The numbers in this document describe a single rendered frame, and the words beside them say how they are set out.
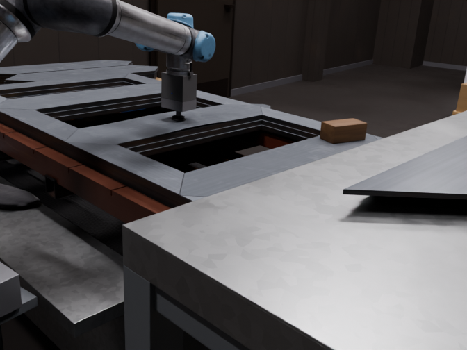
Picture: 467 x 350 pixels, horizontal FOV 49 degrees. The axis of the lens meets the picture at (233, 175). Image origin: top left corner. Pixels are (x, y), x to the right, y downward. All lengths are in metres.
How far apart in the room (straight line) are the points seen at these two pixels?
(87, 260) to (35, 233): 0.19
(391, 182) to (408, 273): 0.14
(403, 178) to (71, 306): 0.68
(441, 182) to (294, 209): 0.16
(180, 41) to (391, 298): 0.98
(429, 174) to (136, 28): 0.76
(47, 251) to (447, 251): 0.92
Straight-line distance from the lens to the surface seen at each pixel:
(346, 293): 0.39
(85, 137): 1.40
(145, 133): 1.43
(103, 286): 1.08
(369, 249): 0.46
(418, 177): 0.58
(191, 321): 0.44
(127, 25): 1.15
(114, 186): 1.16
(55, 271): 1.14
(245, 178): 1.12
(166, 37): 1.24
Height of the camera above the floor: 1.25
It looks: 20 degrees down
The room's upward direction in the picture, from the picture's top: 3 degrees clockwise
